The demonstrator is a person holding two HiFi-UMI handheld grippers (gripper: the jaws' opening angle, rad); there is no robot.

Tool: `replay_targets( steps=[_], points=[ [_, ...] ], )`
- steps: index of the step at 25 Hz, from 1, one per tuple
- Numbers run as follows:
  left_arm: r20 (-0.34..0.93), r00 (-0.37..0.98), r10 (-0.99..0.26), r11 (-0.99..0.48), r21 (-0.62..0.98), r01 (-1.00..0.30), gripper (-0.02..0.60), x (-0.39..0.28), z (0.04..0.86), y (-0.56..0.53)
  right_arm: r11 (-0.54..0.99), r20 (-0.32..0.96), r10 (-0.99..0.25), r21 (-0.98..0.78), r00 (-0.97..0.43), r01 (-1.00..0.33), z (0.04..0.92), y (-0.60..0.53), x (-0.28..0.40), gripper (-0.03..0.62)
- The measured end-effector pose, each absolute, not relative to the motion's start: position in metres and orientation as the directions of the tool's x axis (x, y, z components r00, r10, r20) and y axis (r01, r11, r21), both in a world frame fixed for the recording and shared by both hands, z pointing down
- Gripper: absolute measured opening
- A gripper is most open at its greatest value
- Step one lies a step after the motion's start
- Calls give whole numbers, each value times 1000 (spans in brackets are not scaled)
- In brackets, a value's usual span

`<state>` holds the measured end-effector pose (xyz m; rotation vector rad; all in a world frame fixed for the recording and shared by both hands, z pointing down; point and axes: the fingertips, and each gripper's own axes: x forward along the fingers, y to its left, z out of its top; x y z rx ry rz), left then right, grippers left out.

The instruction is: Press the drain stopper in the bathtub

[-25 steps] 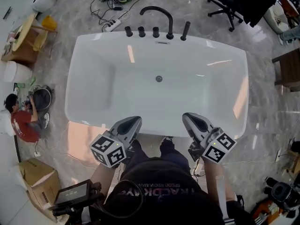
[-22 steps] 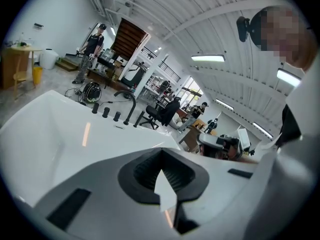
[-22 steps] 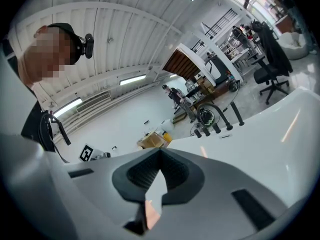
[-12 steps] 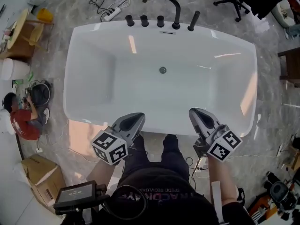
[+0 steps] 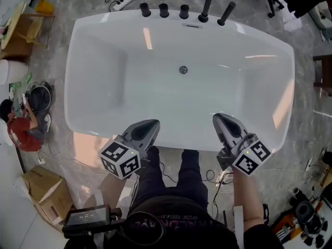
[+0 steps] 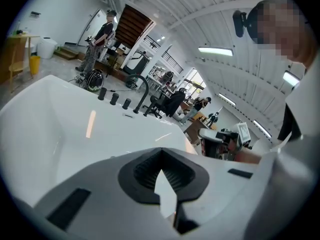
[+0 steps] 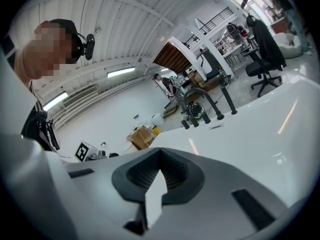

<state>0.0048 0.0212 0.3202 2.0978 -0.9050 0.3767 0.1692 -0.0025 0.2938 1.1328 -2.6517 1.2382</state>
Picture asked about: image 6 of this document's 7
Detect black curved faucet spout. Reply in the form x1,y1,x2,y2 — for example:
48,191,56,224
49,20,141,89
125,74,150,114

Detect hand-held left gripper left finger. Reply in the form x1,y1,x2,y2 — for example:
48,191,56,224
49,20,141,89
32,147,174,240

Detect long ceiling light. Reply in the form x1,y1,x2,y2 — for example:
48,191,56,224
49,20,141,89
198,46,235,58
218,92,237,107
252,119,273,139
283,70,301,88

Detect brown staircase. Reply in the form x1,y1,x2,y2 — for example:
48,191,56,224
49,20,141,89
114,3,155,50

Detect person's head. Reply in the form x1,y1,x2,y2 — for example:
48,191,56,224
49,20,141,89
247,0,318,69

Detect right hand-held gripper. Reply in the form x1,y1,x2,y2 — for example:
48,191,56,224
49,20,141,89
199,122,252,149

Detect yellow bin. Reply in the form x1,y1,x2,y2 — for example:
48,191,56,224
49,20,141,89
29,55,42,75

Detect light wooden chair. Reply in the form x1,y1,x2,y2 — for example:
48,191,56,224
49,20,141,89
8,37,29,84

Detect white door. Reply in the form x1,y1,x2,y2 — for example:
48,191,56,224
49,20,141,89
76,8,107,47

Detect dark wooden table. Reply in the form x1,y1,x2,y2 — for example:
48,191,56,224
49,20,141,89
183,120,218,145

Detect person's right forearm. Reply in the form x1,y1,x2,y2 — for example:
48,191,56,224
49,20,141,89
233,147,263,164

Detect black jacket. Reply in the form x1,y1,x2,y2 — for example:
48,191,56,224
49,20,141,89
162,90,187,119

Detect wooden steps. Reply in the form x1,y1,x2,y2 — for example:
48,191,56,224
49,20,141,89
53,45,79,61

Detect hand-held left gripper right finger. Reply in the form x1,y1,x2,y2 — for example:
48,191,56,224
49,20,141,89
162,147,262,240

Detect black equipment bag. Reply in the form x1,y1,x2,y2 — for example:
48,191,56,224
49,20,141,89
124,73,140,89

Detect round wooden table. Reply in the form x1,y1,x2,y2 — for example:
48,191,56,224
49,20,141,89
0,33,41,85

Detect white bucket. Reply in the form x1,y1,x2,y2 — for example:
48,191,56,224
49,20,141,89
36,35,59,60

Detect black dome backpack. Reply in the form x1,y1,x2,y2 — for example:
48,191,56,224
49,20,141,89
84,68,105,93

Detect black hand shower wand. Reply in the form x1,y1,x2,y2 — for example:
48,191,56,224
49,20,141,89
143,95,157,117

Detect white bathtub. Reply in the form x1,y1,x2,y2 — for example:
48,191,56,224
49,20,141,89
0,74,198,209

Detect black treadmill machine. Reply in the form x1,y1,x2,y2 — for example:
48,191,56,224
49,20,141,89
122,50,151,76

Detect black head-mounted camera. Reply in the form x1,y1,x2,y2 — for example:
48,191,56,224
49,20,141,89
232,9,252,39

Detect black office chair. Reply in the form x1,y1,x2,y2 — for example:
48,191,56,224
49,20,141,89
149,88,188,120

